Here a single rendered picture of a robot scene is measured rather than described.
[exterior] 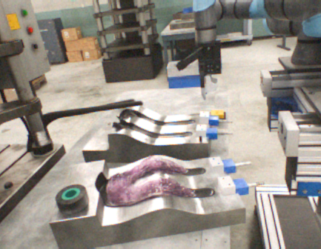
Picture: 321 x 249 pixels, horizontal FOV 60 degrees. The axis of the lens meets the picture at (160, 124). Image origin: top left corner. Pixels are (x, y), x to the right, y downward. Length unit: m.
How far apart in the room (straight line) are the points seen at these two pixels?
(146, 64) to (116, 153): 3.98
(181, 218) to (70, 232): 0.29
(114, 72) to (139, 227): 4.54
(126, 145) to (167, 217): 0.41
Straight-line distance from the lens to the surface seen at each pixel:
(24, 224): 1.00
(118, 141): 1.08
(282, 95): 1.36
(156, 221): 0.77
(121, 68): 5.13
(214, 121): 1.14
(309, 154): 0.92
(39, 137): 1.37
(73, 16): 8.16
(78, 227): 0.78
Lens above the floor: 1.39
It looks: 25 degrees down
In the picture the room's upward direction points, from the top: 8 degrees counter-clockwise
